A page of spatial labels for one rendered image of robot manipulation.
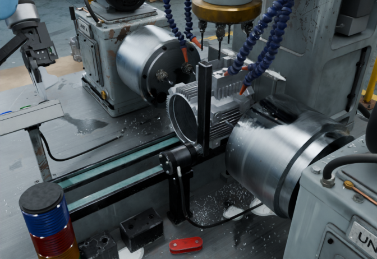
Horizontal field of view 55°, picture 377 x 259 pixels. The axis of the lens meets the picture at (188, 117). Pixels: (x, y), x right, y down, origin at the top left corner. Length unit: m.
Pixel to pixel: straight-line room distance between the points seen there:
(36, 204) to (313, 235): 0.49
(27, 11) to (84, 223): 0.58
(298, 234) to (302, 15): 0.58
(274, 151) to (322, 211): 0.16
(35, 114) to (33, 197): 0.52
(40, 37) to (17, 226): 0.52
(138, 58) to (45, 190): 0.70
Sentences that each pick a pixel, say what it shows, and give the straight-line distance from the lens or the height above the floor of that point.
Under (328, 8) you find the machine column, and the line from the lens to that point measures 1.01.
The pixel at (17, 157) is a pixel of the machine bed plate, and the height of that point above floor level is 0.80.
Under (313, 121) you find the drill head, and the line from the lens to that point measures 0.81.
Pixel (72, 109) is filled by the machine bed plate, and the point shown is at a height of 0.80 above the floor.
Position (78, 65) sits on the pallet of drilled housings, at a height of 0.15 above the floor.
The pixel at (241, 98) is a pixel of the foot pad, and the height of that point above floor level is 1.07.
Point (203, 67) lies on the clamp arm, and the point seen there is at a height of 1.25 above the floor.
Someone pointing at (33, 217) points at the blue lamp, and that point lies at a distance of 0.55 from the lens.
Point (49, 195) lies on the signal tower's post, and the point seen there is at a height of 1.22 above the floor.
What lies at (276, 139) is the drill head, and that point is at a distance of 0.78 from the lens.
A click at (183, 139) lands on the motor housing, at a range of 1.09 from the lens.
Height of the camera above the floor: 1.59
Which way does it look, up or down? 33 degrees down
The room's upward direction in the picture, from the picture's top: straight up
